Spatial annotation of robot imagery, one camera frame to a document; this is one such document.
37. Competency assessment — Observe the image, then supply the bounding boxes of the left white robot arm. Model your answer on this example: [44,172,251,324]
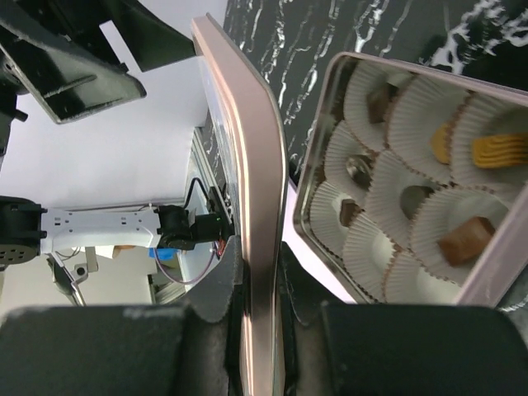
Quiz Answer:
[1,1,203,266]

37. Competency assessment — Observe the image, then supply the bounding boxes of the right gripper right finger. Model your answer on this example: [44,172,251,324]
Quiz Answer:
[278,245,527,395]

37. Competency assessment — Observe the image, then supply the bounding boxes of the orange caramel chocolate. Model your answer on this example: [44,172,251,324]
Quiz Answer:
[471,134,527,169]

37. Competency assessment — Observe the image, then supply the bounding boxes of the dark square chocolate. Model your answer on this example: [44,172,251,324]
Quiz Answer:
[339,198,362,228]

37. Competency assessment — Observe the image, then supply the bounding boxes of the lilac plastic tray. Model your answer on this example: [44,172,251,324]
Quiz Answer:
[282,180,356,304]

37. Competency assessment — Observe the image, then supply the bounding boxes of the caramel brown square chocolate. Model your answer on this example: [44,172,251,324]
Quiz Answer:
[437,217,495,266]

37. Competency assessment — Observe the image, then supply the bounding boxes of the pink chocolate tin box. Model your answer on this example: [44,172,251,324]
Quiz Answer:
[294,52,527,307]

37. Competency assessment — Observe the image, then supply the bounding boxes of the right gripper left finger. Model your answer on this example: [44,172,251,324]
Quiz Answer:
[1,236,243,395]

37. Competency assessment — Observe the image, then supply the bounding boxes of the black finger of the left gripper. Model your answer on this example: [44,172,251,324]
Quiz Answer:
[1,16,147,124]
[102,0,196,72]

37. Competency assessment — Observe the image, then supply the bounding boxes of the dark round chocolate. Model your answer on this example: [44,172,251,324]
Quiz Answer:
[346,154,372,189]

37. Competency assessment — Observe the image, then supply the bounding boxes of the pink tin lid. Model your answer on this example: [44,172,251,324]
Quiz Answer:
[191,14,287,395]

